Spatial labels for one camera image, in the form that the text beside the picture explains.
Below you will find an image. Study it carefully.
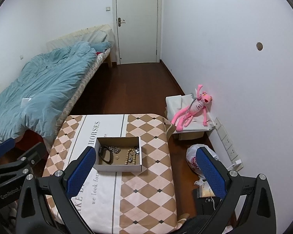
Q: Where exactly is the black bangle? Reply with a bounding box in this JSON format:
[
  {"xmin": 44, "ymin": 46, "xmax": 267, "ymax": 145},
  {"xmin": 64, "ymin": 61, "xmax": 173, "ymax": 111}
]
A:
[{"xmin": 99, "ymin": 146, "xmax": 113, "ymax": 165}]

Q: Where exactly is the wooden bead bracelet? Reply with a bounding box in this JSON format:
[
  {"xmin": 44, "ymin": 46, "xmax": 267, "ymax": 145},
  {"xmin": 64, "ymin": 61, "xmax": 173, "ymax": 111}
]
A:
[{"xmin": 124, "ymin": 147, "xmax": 138, "ymax": 166}]

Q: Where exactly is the tissue pack on floor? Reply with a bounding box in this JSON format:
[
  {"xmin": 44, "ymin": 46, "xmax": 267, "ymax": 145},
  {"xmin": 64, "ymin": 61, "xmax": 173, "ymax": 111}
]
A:
[{"xmin": 194, "ymin": 179, "xmax": 215, "ymax": 198}]

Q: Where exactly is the white plastic bag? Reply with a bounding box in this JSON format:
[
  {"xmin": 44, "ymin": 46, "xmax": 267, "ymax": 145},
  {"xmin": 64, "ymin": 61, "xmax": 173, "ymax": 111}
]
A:
[{"xmin": 186, "ymin": 144, "xmax": 219, "ymax": 176}]

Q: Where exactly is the open cardboard box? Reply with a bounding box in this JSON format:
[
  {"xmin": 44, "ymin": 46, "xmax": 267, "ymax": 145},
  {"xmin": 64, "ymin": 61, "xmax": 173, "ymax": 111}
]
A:
[{"xmin": 94, "ymin": 137, "xmax": 142, "ymax": 173}]

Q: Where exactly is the black fuzzy cushion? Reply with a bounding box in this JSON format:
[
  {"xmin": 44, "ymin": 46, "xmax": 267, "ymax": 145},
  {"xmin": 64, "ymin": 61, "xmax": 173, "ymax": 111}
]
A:
[{"xmin": 172, "ymin": 215, "xmax": 211, "ymax": 234}]

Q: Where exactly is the white cloth covered box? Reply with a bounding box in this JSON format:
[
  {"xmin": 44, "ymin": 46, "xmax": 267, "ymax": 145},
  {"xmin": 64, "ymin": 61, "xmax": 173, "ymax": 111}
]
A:
[{"xmin": 165, "ymin": 93, "xmax": 216, "ymax": 141}]

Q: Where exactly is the blue duvet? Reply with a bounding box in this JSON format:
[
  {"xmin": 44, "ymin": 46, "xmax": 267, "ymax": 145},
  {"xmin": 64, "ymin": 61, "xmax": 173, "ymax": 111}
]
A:
[{"xmin": 0, "ymin": 41, "xmax": 113, "ymax": 144}]

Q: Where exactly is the bed with patterned mattress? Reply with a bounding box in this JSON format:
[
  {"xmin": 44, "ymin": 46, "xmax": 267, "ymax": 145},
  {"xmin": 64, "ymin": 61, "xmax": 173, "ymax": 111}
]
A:
[{"xmin": 0, "ymin": 24, "xmax": 114, "ymax": 149}]

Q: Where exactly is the pink panther plush toy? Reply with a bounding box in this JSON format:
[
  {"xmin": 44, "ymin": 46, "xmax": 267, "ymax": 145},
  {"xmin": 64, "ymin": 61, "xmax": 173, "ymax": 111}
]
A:
[{"xmin": 171, "ymin": 85, "xmax": 213, "ymax": 132}]

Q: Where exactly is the checkered printed tablecloth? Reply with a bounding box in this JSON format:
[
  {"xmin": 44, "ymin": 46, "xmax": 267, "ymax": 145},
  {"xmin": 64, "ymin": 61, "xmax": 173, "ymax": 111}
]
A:
[{"xmin": 43, "ymin": 113, "xmax": 182, "ymax": 233}]

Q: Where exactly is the striped pillow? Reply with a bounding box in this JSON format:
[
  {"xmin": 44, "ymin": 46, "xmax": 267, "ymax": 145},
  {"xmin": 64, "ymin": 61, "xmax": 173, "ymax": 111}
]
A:
[{"xmin": 81, "ymin": 30, "xmax": 107, "ymax": 44}]

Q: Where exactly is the white door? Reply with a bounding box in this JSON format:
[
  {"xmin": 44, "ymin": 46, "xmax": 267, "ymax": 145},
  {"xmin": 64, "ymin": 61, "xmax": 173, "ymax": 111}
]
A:
[{"xmin": 113, "ymin": 0, "xmax": 161, "ymax": 65}]

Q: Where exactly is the white charger with cable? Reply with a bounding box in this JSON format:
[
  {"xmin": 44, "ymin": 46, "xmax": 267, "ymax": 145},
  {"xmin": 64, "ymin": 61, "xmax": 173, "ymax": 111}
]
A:
[{"xmin": 227, "ymin": 159, "xmax": 242, "ymax": 170}]

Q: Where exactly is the white wall power strip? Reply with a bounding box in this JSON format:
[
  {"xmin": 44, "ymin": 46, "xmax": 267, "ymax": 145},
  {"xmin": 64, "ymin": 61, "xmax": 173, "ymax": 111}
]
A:
[{"xmin": 214, "ymin": 117, "xmax": 243, "ymax": 172}]

